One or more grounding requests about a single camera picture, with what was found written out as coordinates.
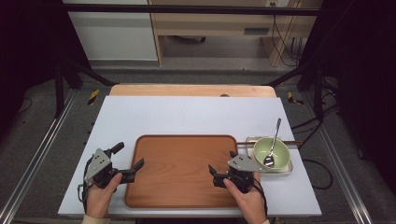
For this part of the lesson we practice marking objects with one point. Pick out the brown wooden tray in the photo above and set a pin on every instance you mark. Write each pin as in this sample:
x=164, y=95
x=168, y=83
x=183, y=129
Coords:
x=177, y=171

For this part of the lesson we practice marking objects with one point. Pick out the black curtain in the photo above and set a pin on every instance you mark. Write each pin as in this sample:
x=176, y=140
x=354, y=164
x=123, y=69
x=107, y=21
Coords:
x=25, y=46
x=367, y=77

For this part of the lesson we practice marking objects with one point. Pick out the light wooden table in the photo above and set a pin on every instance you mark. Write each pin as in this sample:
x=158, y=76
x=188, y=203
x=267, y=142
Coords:
x=186, y=90

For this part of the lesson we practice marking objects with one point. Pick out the black horizontal metal bar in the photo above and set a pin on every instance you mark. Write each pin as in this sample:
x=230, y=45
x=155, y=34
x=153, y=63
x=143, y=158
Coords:
x=186, y=9

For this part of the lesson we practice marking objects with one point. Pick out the person's right hand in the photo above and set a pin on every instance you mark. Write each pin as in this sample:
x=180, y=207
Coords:
x=250, y=205

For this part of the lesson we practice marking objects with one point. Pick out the white square plate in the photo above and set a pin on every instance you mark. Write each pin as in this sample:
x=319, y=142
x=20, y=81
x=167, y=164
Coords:
x=249, y=151

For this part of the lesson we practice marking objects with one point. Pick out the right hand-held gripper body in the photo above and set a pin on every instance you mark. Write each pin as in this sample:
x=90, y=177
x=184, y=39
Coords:
x=244, y=163

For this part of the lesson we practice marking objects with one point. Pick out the green bowl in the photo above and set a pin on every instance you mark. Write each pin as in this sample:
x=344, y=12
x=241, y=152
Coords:
x=280, y=152

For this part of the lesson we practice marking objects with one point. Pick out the light wooden desk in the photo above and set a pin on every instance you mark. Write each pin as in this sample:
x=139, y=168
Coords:
x=211, y=23

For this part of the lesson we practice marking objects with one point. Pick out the aluminium floor rail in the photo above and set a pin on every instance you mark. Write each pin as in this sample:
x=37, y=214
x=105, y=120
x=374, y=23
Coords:
x=339, y=168
x=34, y=161

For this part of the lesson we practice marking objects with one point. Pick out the yellow black tape strip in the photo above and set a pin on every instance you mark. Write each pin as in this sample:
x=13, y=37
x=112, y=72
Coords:
x=93, y=97
x=291, y=97

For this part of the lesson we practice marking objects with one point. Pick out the person's left hand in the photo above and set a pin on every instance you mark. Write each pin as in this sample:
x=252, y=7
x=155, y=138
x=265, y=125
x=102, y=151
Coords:
x=99, y=202

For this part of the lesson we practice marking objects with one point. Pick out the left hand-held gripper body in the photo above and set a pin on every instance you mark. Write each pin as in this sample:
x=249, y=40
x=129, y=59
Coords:
x=98, y=165

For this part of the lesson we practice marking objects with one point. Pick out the black metal stand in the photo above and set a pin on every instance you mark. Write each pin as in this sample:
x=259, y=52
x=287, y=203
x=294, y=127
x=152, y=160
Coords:
x=59, y=90
x=318, y=93

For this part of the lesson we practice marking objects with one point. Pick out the metal spoon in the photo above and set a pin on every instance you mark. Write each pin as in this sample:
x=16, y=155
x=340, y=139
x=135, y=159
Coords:
x=269, y=160

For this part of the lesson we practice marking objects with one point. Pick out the white cabinet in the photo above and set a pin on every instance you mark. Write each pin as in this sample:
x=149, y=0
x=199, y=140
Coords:
x=115, y=37

